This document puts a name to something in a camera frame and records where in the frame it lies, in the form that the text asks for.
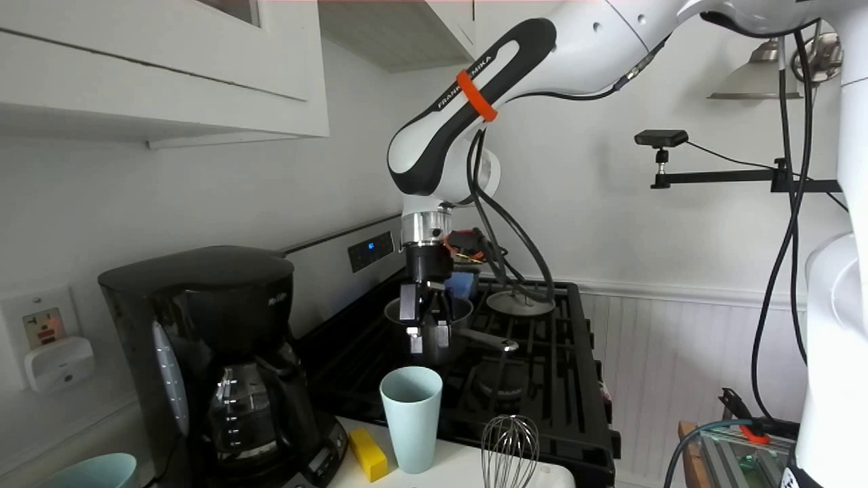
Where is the metal wire whisk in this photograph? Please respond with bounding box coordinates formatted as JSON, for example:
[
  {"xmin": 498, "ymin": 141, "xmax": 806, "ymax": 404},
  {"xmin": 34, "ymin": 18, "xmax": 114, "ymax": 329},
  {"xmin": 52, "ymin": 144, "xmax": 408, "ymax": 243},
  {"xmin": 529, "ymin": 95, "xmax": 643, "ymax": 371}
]
[{"xmin": 477, "ymin": 413, "xmax": 544, "ymax": 488}]

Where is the black gas stove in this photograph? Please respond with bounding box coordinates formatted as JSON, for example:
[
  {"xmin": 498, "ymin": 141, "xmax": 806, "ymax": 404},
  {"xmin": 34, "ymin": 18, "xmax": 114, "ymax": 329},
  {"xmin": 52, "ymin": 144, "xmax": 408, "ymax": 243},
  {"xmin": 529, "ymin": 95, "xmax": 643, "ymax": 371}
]
[{"xmin": 282, "ymin": 209, "xmax": 624, "ymax": 488}]

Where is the wall lamp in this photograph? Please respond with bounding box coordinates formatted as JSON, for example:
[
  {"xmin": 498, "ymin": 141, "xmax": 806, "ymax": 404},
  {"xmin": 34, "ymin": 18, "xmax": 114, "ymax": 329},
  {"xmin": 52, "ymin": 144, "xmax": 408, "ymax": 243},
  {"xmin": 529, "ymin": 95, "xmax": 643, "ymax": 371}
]
[{"xmin": 707, "ymin": 24, "xmax": 845, "ymax": 103}]

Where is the white wall outlet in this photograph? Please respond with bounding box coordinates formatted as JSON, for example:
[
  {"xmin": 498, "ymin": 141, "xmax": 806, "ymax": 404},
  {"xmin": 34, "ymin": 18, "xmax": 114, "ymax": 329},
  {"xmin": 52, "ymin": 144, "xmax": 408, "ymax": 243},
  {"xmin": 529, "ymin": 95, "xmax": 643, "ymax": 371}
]
[{"xmin": 0, "ymin": 285, "xmax": 96, "ymax": 394}]

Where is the teal plastic cup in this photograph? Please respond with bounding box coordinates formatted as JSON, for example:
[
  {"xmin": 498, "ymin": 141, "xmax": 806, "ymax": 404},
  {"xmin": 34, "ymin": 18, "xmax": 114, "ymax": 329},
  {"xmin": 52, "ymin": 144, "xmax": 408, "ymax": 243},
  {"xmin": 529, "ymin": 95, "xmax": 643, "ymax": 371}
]
[{"xmin": 377, "ymin": 365, "xmax": 448, "ymax": 477}]

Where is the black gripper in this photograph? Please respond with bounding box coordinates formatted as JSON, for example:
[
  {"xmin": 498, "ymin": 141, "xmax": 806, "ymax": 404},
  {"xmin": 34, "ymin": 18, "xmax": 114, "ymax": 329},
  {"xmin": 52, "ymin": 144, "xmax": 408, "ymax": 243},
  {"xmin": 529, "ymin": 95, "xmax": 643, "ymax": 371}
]
[{"xmin": 397, "ymin": 240, "xmax": 454, "ymax": 358}]

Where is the black base cable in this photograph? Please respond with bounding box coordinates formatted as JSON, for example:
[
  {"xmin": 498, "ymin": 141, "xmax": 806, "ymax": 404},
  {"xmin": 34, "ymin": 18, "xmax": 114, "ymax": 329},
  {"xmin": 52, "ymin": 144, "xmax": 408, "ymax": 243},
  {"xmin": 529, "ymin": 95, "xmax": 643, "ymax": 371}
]
[{"xmin": 745, "ymin": 24, "xmax": 819, "ymax": 428}]

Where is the silver pot lid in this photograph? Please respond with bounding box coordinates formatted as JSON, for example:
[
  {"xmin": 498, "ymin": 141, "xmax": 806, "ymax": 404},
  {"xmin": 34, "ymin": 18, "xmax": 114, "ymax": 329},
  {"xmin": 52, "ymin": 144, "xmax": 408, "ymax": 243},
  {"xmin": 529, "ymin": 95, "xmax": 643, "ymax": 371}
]
[{"xmin": 486, "ymin": 285, "xmax": 559, "ymax": 321}]

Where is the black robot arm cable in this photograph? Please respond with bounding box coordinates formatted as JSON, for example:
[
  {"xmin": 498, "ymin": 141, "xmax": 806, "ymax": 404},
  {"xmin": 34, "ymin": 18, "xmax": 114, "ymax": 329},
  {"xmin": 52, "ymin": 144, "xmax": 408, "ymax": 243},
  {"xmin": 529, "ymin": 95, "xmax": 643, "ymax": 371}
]
[{"xmin": 463, "ymin": 131, "xmax": 559, "ymax": 308}]

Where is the black coffee maker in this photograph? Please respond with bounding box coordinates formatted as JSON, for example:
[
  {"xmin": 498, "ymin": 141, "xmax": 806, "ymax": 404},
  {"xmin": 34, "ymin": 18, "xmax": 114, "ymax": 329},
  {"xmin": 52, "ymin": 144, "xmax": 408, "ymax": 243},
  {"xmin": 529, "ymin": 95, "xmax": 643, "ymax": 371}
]
[{"xmin": 95, "ymin": 245, "xmax": 353, "ymax": 488}]

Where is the small white wall cabinet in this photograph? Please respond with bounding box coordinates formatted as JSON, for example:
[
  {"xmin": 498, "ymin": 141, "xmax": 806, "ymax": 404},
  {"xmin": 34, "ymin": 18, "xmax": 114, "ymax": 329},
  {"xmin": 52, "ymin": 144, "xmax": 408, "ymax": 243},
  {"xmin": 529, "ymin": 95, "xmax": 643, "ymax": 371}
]
[{"xmin": 316, "ymin": 0, "xmax": 480, "ymax": 77}]

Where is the black camera on mount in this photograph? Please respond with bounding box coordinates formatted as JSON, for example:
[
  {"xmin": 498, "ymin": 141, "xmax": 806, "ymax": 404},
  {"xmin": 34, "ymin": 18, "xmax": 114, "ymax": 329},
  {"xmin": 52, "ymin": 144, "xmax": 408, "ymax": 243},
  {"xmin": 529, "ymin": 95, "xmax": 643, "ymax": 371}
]
[{"xmin": 631, "ymin": 129, "xmax": 845, "ymax": 197}]

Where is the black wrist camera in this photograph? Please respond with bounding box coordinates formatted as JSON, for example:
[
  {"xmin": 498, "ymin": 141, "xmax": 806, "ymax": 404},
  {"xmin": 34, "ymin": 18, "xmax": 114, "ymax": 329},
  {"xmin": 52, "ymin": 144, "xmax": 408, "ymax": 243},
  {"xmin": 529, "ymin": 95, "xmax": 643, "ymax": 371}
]
[{"xmin": 438, "ymin": 228, "xmax": 492, "ymax": 275}]

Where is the yellow block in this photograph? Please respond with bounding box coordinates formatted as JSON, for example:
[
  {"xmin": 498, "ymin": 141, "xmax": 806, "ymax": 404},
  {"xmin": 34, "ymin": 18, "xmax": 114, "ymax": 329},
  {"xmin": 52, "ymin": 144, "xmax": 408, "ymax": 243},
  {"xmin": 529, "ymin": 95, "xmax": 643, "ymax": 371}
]
[{"xmin": 346, "ymin": 426, "xmax": 392, "ymax": 485}]

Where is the wooden stand with tools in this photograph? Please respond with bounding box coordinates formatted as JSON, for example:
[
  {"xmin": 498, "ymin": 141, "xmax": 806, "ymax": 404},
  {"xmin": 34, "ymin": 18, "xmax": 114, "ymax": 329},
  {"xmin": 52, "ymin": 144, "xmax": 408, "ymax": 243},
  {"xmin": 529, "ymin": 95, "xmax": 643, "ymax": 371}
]
[{"xmin": 661, "ymin": 388, "xmax": 806, "ymax": 488}]

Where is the white plate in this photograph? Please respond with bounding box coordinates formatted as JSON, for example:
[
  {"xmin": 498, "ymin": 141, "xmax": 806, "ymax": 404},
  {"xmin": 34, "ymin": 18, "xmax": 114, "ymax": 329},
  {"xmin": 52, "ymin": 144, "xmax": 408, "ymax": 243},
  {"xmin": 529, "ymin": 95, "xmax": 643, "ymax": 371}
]
[{"xmin": 38, "ymin": 450, "xmax": 141, "ymax": 488}]

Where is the large white wall cabinet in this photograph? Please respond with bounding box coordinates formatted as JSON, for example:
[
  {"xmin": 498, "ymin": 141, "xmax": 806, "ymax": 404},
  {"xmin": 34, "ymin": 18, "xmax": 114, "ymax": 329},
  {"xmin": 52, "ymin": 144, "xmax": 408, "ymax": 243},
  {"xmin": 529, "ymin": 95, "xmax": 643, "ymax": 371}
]
[{"xmin": 0, "ymin": 0, "xmax": 331, "ymax": 152}]

